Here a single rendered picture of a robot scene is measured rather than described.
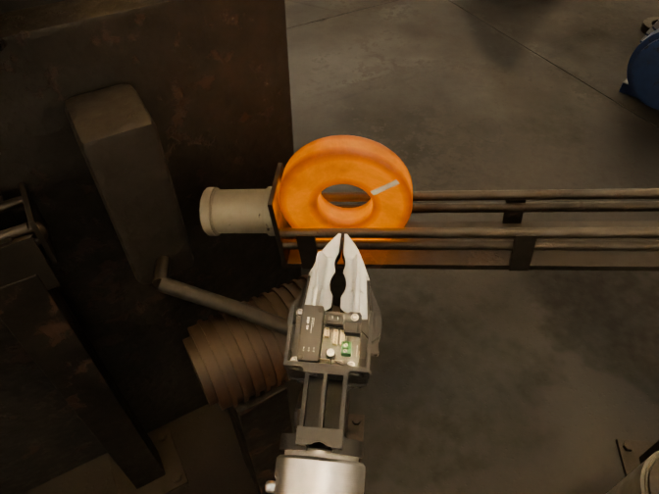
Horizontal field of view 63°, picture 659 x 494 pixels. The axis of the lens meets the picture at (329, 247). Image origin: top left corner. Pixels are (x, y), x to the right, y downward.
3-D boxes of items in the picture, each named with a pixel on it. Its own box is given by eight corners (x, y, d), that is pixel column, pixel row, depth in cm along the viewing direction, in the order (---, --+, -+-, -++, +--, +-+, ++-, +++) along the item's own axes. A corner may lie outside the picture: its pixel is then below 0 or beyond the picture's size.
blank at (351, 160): (333, 247, 71) (330, 267, 69) (254, 171, 63) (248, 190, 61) (437, 202, 64) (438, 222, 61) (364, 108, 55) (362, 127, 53)
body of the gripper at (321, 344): (378, 303, 45) (368, 455, 40) (373, 330, 53) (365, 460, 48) (288, 296, 46) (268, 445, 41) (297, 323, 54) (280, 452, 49)
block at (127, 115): (120, 239, 77) (57, 92, 59) (174, 220, 80) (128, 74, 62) (140, 291, 71) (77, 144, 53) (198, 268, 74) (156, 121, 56)
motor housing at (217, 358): (227, 460, 112) (171, 311, 72) (320, 411, 119) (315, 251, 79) (252, 518, 104) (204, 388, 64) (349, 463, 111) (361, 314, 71)
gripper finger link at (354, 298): (375, 216, 51) (369, 309, 47) (373, 242, 56) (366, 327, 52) (342, 214, 51) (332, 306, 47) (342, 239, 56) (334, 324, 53)
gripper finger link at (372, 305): (384, 281, 53) (379, 370, 49) (383, 286, 54) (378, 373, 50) (336, 277, 53) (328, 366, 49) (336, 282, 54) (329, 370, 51)
